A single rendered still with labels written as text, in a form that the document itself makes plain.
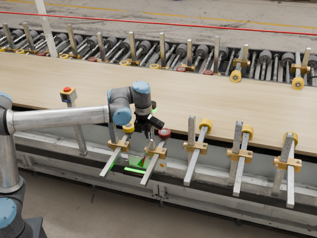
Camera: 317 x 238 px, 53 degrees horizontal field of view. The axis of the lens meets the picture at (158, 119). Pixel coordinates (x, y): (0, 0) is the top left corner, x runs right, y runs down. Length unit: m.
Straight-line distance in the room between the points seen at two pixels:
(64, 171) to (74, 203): 0.30
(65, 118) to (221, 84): 1.39
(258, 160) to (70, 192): 1.69
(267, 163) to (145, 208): 1.13
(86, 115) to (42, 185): 1.78
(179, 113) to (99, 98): 0.63
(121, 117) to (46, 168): 1.70
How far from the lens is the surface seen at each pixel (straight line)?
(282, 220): 2.59
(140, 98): 1.59
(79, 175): 2.90
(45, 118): 1.48
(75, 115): 1.47
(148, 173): 1.84
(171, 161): 2.23
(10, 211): 1.88
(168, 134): 2.01
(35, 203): 3.05
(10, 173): 1.89
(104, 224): 2.73
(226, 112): 2.21
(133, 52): 2.93
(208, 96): 2.36
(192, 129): 1.75
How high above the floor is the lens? 2.21
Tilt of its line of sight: 37 degrees down
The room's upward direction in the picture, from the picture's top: 4 degrees counter-clockwise
